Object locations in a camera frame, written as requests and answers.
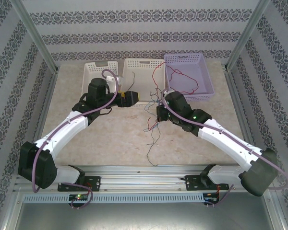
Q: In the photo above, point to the aluminium frame post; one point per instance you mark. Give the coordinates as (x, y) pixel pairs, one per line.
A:
(33, 36)
(248, 33)

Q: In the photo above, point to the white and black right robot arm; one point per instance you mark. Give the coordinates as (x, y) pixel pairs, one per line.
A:
(225, 141)

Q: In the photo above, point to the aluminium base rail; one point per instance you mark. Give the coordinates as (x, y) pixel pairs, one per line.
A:
(144, 178)

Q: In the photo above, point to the small circuit board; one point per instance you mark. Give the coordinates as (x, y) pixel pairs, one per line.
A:
(79, 197)
(211, 199)

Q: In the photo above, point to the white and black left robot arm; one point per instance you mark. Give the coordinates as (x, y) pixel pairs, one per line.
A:
(62, 130)

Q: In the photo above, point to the purple plastic basket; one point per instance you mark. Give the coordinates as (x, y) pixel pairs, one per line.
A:
(206, 79)

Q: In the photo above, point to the aluminium side rail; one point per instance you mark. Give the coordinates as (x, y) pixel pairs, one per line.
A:
(243, 107)
(42, 115)

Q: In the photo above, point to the large white plastic basket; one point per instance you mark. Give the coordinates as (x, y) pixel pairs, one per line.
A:
(144, 79)

